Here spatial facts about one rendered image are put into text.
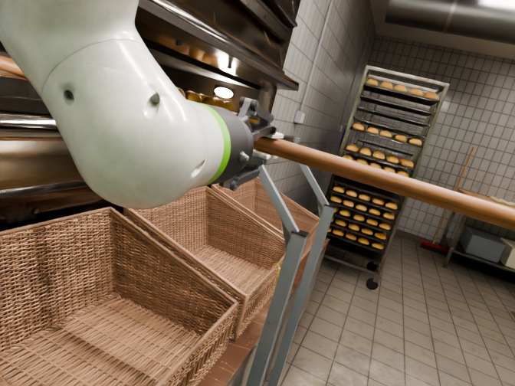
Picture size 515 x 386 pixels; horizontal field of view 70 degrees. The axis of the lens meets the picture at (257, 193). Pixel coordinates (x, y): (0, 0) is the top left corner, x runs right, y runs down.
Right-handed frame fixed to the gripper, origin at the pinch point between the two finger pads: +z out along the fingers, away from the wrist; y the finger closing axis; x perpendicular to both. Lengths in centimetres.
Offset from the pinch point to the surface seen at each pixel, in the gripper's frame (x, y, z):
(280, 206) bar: -2.7, 18.6, 35.1
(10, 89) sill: -54, 4, -6
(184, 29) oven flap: -39, -20, 27
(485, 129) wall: 123, -53, 494
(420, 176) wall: 70, 28, 495
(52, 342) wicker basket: -39, 60, 0
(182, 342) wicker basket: -15, 60, 20
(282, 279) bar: 4, 38, 34
